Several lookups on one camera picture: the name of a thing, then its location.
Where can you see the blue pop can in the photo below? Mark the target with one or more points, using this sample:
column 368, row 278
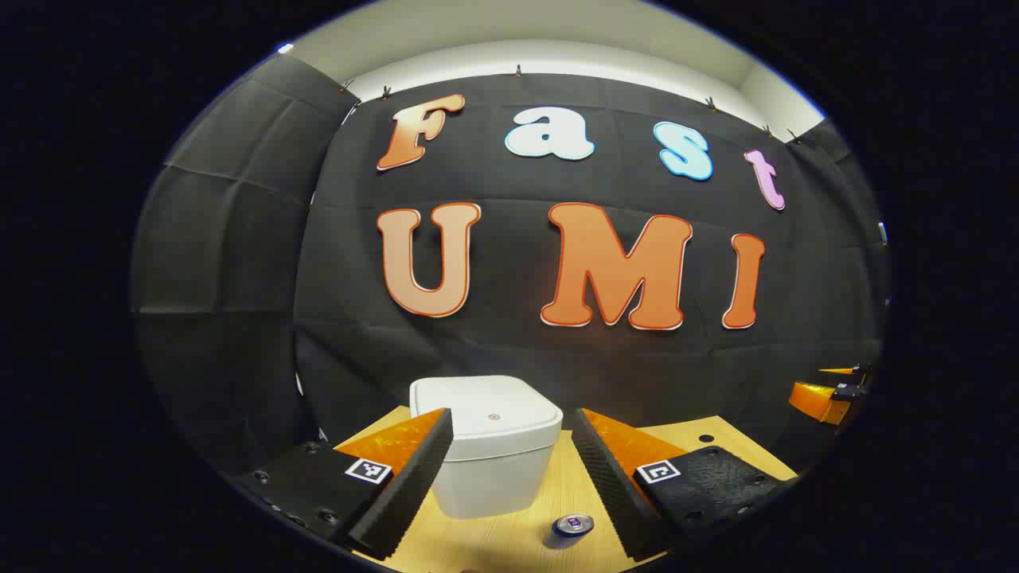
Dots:
column 571, row 527

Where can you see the wooden desktop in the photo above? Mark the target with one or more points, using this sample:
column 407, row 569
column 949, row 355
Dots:
column 509, row 545

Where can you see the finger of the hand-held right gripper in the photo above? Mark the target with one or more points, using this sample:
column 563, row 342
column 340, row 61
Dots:
column 816, row 400
column 852, row 370

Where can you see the white desktop garbage bin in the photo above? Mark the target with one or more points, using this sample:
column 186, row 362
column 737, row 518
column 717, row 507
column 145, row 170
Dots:
column 493, row 469

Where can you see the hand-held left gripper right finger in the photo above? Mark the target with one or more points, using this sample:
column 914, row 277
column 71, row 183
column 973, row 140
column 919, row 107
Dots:
column 609, row 485

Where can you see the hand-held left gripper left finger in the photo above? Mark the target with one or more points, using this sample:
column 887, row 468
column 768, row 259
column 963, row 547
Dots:
column 414, row 477

